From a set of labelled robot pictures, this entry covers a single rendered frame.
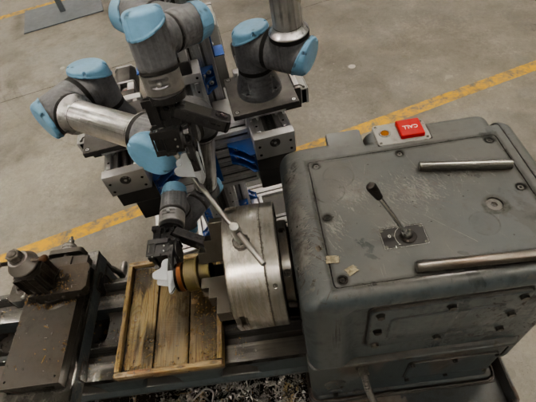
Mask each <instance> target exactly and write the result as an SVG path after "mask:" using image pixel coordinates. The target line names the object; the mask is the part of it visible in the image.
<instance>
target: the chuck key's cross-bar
mask: <svg viewBox="0 0 536 402"><path fill-rule="evenodd" d="M174 157H175V158H176V159H177V160H178V159H179V158H180V155H179V153H178V152H177V155H175V156H174ZM191 179H192V180H193V181H194V183H195V184H196V186H197V187H198V188H199V189H200V191H201V192H202V193H203V194H204V195H205V197H206V198H207V200H208V201H209V202H210V203H211V205H212V206H213V208H214V209H216V211H217V212H218V213H219V215H220V216H221V217H222V219H223V220H224V221H225V222H226V224H227V225H228V226H229V225H230V223H232V221H231V220H230V219H229V217H228V216H227V215H226V214H225V212H224V211H223V209H222V208H221V207H220V206H219V205H218V204H217V202H216V201H215V200H214V198H213V197H212V196H211V194H210V193H209V192H208V190H207V189H206V188H205V187H204V186H203V184H202V183H200V182H199V181H198V179H197V178H195V177H191ZM236 235H237V237H238V238H239V239H240V240H241V242H242V243H243V244H244V246H245V247H246V248H247V249H248V251H249V252H251V253H252V255H253V256H254V257H255V258H256V260H257V261H258V262H259V264H260V265H261V266H264V265H265V264H266V261H265V260H264V259H263V258H262V256H261V255H260V254H259V253H258V252H257V251H256V249H254V247H253V246H252V245H251V244H250V242H249V241H248V240H247V239H246V237H245V236H244V235H243V234H242V232H241V231H240V232H238V233H237V234H236Z"/></svg>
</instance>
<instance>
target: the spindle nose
mask: <svg viewBox="0 0 536 402"><path fill-rule="evenodd" d="M276 231H277V238H278V249H279V256H280V261H281V267H282V276H283V281H284V287H285V292H286V299H287V301H288V302H296V301H297V294H298V288H297V282H296V276H295V271H294V260H293V255H292V250H291V244H290V234H289V228H288V227H287V226H286V221H285V220H284V219H283V220H278V221H276Z"/></svg>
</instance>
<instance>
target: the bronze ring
mask: <svg viewBox="0 0 536 402"><path fill-rule="evenodd" d="M211 277H215V269H214V266H213V263H206V264H200V263H199V256H195V258H191V259H187V260H185V261H184V262H179V263H176V264H175V265H174V267H173V279H174V283H175V287H176V289H177V290H178V291H179V292H184V291H188V290H189V291H190V292H193V291H197V290H201V280H202V278H211ZM201 291H202V290H201Z"/></svg>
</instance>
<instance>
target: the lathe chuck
mask: <svg viewBox="0 0 536 402"><path fill-rule="evenodd" d="M258 205H259V203H253V204H247V205H242V206H237V207H227V208H225V209H224V211H229V210H232V209H234V210H235V211H234V212H232V213H230V214H227V213H225V214H226V215H227V216H228V217H229V219H230V220H231V221H232V222H237V223H238V224H239V226H240V228H241V231H242V233H243V235H244V236H246V237H247V238H248V241H249V242H250V244H251V245H252V246H253V247H254V249H256V251H257V252H258V253H259V254H260V255H261V256H262V258H263V255H262V243H261V235H260V227H259V217H258ZM221 239H222V252H223V268H224V274H225V280H226V285H227V293H228V297H229V302H230V306H231V312H232V314H233V317H234V319H238V317H243V316H244V317H247V318H248V321H249V323H247V325H242V324H241V325H237V327H238V329H240V330H241V331H244V330H250V329H261V328H267V327H273V326H276V324H275V322H274V316H273V313H272V309H271V305H270V297H269V292H268V287H267V282H266V272H265V267H264V266H261V265H260V264H259V262H258V261H257V260H256V258H255V257H254V256H253V255H252V253H251V252H249V251H248V249H247V248H246V247H245V248H243V249H238V248H236V247H235V245H234V237H233V235H232V233H231V231H230V229H229V226H228V225H227V224H226V222H225V221H224V220H223V219H222V222H221Z"/></svg>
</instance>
